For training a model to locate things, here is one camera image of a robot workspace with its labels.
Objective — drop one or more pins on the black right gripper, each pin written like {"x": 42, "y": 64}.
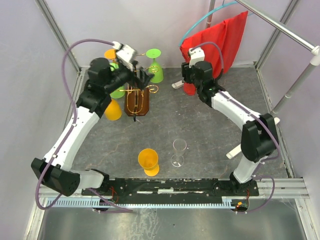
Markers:
{"x": 185, "y": 72}

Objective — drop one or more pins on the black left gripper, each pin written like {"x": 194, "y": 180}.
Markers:
{"x": 141, "y": 83}

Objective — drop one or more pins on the green plastic goblet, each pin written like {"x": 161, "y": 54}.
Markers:
{"x": 155, "y": 67}
{"x": 119, "y": 93}

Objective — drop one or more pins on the orange plastic goblet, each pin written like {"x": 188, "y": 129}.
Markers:
{"x": 113, "y": 112}
{"x": 111, "y": 55}
{"x": 148, "y": 159}

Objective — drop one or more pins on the gold wire glass rack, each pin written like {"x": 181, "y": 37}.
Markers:
{"x": 136, "y": 101}

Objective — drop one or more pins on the green plastic goblet front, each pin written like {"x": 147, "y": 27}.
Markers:
{"x": 155, "y": 67}

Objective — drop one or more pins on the clear wine glass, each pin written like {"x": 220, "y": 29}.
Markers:
{"x": 179, "y": 148}

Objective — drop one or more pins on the orange plastic goblet front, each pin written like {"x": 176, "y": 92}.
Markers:
{"x": 148, "y": 159}

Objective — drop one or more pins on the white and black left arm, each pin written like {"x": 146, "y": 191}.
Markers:
{"x": 54, "y": 169}

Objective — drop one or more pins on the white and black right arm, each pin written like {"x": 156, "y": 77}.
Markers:
{"x": 259, "y": 137}

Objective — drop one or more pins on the white block behind rack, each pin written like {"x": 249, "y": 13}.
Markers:
{"x": 177, "y": 84}

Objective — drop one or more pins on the red cloth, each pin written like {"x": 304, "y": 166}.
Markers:
{"x": 221, "y": 43}

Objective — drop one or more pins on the white plastic strip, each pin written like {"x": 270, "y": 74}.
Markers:
{"x": 237, "y": 150}

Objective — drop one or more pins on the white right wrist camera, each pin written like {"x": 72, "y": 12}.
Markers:
{"x": 196, "y": 55}

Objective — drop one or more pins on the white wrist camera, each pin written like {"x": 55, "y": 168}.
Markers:
{"x": 125, "y": 54}
{"x": 196, "y": 55}

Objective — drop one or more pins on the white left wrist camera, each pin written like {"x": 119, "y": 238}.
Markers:
{"x": 125, "y": 54}

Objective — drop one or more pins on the silver metal pole frame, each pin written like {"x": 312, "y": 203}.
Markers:
{"x": 286, "y": 61}

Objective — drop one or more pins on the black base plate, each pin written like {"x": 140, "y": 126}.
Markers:
{"x": 175, "y": 190}

